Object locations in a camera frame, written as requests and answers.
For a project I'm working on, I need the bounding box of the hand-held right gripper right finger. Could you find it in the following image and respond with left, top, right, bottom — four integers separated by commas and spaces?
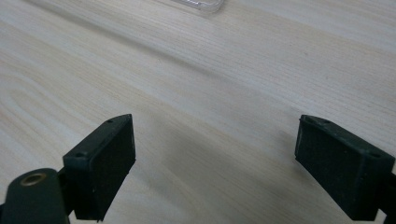
294, 114, 396, 222

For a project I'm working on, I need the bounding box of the clear plastic container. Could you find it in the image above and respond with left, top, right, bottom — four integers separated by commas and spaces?
169, 0, 226, 15

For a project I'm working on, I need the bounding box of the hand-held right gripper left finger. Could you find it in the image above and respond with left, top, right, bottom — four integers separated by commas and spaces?
62, 113, 137, 223

